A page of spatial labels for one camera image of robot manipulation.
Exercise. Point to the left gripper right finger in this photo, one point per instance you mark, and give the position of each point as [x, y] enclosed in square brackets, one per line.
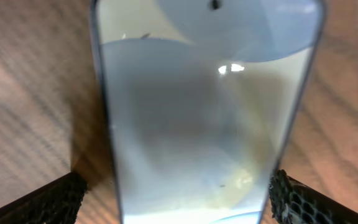
[296, 203]

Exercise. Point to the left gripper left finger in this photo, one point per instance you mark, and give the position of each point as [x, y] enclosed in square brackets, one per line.
[57, 202]

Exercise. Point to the smartphone with blue screen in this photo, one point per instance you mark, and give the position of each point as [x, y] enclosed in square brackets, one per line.
[200, 97]

